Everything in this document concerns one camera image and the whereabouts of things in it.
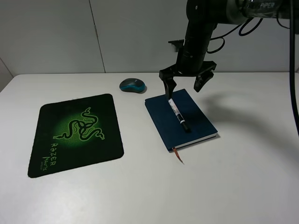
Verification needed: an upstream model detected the dark blue notebook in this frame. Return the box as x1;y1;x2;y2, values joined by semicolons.
145;89;218;161

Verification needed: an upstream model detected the black white marker pen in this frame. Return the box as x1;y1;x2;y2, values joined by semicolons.
168;99;191;133

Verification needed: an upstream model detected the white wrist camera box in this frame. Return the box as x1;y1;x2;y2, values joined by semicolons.
168;39;185;52

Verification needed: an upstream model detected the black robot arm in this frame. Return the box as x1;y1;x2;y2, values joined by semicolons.
159;0;291;99

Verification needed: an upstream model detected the teal grey computer mouse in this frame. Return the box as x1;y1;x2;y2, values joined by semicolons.
119;78;146;93

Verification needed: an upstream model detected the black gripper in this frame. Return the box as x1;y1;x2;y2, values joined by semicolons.
159;45;216;99

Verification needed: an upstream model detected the black cable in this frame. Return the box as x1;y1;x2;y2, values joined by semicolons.
206;0;299;137

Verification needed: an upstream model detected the black green Razer mouse pad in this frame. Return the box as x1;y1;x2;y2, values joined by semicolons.
28;93;124;178

